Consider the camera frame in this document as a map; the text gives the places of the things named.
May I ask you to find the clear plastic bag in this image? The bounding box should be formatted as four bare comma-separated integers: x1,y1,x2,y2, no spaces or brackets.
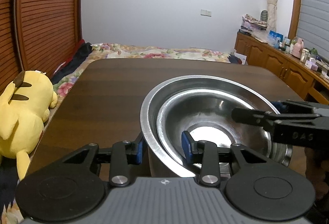
253,31,269,43

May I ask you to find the dark clothes pile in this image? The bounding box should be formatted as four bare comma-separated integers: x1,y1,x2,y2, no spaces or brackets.
50,39,93,85

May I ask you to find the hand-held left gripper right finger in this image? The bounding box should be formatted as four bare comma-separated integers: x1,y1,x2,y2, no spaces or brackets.
181,131,268,187

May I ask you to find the pink bottle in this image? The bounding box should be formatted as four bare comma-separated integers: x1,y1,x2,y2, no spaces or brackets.
293,37,304,56

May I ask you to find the round medium steel bowl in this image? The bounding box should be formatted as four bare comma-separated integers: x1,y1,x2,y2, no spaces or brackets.
156,90,272,171

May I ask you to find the person's right hand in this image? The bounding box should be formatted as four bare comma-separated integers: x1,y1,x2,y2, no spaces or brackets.
305,148,329,200

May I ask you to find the yellow plush toy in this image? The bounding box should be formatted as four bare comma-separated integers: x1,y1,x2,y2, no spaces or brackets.
0,70,58,181

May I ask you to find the blue printed box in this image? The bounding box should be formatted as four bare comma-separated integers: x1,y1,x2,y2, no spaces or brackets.
268,30,284,49

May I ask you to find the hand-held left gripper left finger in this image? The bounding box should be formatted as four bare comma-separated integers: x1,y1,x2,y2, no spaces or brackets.
62,134,144,187

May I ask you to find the wooden louvered wardrobe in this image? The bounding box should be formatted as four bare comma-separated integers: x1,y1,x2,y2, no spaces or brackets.
0,0,85,89

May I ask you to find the large steel bowl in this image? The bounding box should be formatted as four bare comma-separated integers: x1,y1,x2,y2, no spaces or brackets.
140,74,283,179

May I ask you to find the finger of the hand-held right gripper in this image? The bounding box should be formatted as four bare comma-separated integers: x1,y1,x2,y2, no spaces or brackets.
231,107,277,128
270,100,318,115

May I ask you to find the white lilac tissue box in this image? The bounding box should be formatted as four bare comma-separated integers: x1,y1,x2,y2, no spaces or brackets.
306,57,319,70

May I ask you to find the wooden sideboard cabinet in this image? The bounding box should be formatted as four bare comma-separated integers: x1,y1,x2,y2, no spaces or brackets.
234,31,329,105

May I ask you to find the white paper box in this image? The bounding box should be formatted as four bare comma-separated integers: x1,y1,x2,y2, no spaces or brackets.
234,49,248,65

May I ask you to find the floral bed blanket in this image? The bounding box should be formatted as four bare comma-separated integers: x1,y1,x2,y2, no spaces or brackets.
0,43,232,224

